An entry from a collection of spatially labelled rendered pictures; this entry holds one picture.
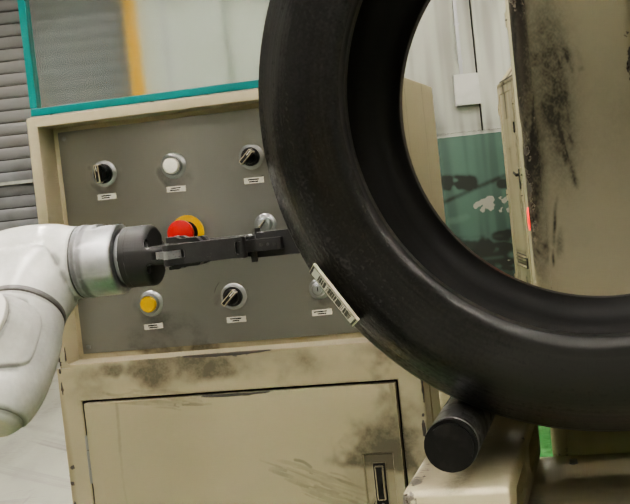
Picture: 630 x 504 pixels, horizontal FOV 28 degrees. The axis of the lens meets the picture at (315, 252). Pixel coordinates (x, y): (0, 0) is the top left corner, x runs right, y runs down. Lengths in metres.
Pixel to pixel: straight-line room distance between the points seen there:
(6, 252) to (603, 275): 0.71
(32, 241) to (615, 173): 0.69
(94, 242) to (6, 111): 9.15
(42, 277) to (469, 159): 8.89
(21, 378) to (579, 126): 0.67
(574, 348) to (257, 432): 0.87
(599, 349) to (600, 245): 0.38
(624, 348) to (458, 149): 9.32
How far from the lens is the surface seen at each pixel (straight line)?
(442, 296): 1.02
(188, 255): 1.47
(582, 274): 1.38
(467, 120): 10.40
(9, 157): 10.64
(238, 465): 1.84
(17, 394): 1.45
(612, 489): 1.25
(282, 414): 1.80
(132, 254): 1.51
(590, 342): 1.01
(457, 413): 1.06
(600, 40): 1.38
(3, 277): 1.54
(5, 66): 10.69
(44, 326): 1.50
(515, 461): 1.13
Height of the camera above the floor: 1.12
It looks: 3 degrees down
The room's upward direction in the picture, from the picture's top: 6 degrees counter-clockwise
